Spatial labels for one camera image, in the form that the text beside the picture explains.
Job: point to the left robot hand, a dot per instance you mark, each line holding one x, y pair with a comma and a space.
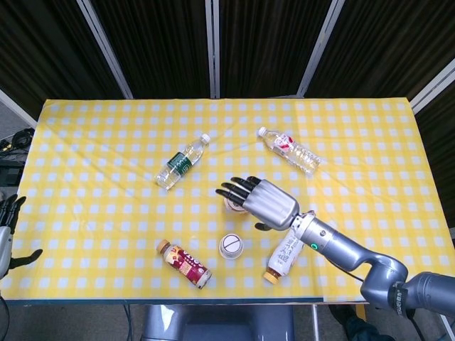
5, 245

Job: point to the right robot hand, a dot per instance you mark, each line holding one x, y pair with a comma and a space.
270, 204

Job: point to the paper cup with orange print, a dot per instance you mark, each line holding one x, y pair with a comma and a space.
234, 209

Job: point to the paper cup with line mark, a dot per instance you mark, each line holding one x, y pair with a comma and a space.
231, 245

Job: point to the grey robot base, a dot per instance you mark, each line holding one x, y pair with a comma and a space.
217, 323

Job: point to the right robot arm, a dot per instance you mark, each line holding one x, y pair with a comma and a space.
355, 252

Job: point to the white label orange cap bottle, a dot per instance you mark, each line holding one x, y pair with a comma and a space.
284, 255

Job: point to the red label water bottle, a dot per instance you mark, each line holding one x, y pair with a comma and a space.
291, 149

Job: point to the black box on floor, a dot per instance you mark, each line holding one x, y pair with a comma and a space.
10, 172

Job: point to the green label water bottle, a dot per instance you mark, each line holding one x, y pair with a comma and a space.
179, 163

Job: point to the red label yellow cap bottle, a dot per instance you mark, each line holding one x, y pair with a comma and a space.
186, 264

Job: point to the yellow checkered tablecloth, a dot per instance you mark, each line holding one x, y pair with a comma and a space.
106, 213

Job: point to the white table leg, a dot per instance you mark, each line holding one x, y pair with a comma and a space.
316, 323

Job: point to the white screen frame post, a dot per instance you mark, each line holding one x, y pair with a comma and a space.
105, 48
320, 48
432, 89
213, 48
16, 108

